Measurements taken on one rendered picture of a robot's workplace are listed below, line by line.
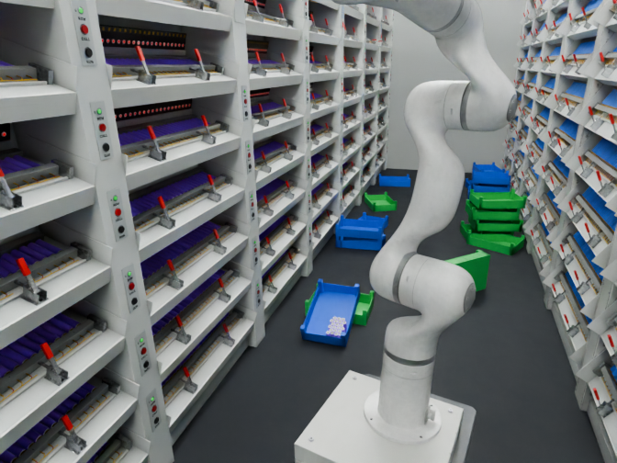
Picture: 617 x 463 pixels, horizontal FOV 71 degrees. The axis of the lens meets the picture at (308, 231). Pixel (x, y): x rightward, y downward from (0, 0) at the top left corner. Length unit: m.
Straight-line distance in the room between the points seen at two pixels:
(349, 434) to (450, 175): 0.63
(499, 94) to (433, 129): 0.15
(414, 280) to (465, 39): 0.48
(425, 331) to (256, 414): 0.86
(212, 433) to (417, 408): 0.77
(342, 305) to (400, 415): 1.04
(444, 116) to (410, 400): 0.64
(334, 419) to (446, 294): 0.44
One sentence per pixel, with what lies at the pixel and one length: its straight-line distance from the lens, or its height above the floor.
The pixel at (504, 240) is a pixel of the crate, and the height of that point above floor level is 0.01.
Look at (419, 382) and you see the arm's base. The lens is 1.07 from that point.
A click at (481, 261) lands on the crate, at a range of 2.43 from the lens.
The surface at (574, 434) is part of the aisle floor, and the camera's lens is 1.79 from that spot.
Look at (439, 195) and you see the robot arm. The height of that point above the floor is 0.89.
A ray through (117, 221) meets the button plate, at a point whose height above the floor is 0.81.
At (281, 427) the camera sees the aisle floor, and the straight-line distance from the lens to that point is 1.61.
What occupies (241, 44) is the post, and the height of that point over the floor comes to 1.21.
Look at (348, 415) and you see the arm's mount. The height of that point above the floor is 0.33.
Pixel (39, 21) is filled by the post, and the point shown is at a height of 1.23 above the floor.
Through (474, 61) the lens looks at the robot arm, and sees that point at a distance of 0.94.
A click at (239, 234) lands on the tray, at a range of 1.72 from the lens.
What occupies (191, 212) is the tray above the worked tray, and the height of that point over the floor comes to 0.72.
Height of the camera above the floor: 1.14
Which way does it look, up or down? 21 degrees down
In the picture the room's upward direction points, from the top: 1 degrees counter-clockwise
